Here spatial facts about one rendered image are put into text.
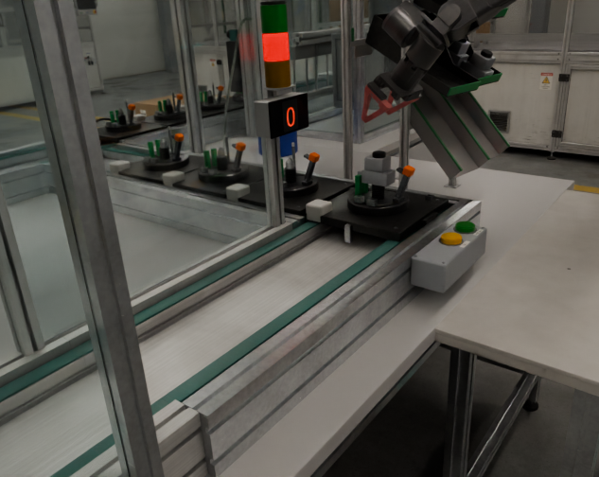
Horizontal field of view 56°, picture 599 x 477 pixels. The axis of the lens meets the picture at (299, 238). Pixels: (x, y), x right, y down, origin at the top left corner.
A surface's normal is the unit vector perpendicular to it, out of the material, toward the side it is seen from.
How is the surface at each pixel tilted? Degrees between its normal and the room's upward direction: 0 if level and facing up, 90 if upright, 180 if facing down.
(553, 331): 0
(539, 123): 90
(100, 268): 90
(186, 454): 90
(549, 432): 0
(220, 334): 0
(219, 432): 90
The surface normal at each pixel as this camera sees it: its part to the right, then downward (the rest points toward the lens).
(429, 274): -0.61, 0.34
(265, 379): 0.79, 0.20
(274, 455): -0.05, -0.92
